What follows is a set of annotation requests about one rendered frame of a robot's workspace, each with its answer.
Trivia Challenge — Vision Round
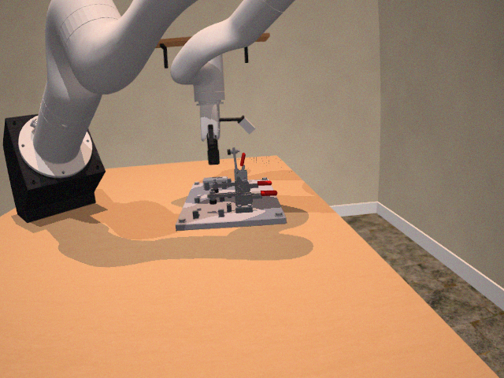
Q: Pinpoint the black toggle clamp with red handle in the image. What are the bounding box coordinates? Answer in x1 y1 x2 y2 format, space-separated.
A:
210 176 272 193

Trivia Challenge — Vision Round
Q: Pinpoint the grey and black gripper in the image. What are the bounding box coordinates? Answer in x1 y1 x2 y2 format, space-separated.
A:
196 102 224 165

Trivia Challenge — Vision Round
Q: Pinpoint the grey toggle clamp with red handle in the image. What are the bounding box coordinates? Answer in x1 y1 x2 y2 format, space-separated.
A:
207 186 278 213

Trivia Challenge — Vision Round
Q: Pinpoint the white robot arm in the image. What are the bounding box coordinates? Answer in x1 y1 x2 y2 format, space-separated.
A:
18 0 294 178

